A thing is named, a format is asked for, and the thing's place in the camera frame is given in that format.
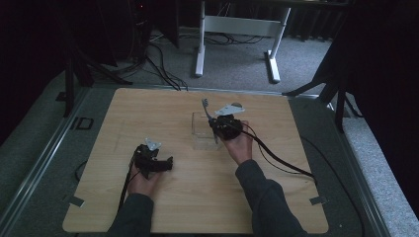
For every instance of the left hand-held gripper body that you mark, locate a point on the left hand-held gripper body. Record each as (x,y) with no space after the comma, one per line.
(146,159)

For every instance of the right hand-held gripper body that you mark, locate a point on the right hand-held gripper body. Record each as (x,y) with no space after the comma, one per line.
(229,126)

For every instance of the clear plastic box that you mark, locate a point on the clear plastic box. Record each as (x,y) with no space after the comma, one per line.
(201,133)

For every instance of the blue toothbrush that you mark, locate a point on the blue toothbrush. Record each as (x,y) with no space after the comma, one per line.
(206,108)

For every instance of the person's right hand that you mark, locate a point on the person's right hand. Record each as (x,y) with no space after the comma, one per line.
(242,146)

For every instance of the person's left hand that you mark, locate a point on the person's left hand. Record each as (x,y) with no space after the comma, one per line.
(143,186)

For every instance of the grey round table grommet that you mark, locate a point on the grey round table grommet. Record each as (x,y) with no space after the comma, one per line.
(236,104)

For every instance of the grey tape piece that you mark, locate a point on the grey tape piece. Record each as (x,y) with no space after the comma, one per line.
(318,200)
(76,201)

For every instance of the black tripod stand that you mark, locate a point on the black tripod stand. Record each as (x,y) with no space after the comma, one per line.
(74,75)
(332,89)

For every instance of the dark computer tower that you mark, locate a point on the dark computer tower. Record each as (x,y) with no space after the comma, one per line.
(140,29)

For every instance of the white desk frame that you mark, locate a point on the white desk frame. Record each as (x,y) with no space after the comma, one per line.
(243,26)

